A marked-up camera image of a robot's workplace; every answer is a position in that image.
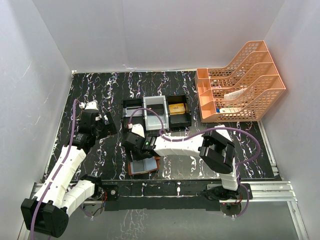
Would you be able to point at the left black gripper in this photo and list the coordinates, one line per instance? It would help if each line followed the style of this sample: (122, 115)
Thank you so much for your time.
(105, 125)

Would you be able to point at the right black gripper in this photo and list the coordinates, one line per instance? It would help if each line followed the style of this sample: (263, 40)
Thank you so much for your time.
(133, 152)

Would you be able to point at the brown leather card holder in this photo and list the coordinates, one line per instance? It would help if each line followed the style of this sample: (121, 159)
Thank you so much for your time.
(147, 165)

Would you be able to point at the black plastic bin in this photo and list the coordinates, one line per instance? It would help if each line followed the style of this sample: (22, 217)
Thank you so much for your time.
(135, 120)

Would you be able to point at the white plastic bin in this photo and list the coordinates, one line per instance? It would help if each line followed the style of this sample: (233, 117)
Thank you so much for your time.
(155, 122)

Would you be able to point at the black bin with gold card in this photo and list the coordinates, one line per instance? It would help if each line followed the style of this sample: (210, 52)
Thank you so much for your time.
(179, 121)

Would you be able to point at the orange mesh file organizer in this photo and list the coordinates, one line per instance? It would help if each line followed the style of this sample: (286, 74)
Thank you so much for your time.
(252, 68)

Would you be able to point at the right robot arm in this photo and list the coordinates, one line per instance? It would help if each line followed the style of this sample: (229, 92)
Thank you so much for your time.
(213, 145)

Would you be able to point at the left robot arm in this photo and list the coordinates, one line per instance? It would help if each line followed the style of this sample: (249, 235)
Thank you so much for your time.
(62, 170)

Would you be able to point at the black credit card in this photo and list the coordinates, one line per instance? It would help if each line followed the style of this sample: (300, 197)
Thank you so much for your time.
(156, 109)

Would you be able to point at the gold credit card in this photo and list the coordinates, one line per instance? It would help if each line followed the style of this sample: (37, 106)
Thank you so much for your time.
(177, 109)

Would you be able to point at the white blue item in organizer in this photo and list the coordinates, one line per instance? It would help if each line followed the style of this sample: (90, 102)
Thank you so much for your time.
(228, 110)

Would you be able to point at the white paper in organizer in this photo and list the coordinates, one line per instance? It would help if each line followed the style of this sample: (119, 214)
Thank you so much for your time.
(235, 94)

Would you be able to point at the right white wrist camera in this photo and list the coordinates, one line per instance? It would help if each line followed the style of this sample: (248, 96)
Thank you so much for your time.
(137, 129)

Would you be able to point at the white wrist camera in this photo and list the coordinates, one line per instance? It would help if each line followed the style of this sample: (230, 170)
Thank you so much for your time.
(137, 129)
(91, 106)

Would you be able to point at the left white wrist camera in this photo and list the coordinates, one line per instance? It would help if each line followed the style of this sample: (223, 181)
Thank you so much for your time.
(91, 106)

